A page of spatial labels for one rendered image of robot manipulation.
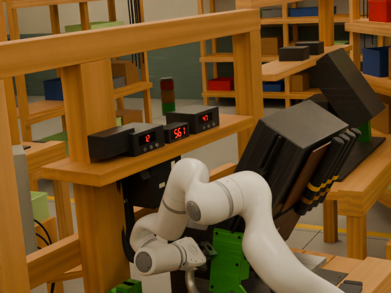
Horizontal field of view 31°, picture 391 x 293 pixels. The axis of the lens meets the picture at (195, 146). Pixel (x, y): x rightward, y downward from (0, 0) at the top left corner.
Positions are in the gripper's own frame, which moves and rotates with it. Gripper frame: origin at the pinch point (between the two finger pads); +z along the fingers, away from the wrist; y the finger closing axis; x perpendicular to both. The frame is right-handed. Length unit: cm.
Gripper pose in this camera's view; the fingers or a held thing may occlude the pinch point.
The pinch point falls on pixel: (203, 252)
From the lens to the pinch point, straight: 233.2
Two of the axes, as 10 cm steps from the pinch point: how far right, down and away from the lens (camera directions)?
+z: 5.6, 0.3, 8.3
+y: -5.2, -7.6, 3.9
